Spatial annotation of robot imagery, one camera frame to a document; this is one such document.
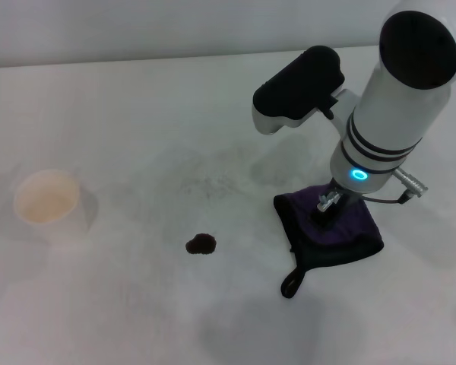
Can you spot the black white wrist camera housing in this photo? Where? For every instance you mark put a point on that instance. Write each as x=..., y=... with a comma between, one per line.
x=296, y=87

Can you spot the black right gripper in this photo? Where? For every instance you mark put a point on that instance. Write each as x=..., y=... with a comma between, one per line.
x=328, y=201

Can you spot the black liquid stain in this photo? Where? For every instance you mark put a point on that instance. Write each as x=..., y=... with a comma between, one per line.
x=200, y=244

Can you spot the white paper cup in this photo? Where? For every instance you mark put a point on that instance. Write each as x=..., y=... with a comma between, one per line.
x=45, y=201

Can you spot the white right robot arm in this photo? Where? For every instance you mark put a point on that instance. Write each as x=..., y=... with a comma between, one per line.
x=395, y=114

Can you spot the purple rag with black trim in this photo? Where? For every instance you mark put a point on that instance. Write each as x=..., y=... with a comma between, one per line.
x=338, y=243

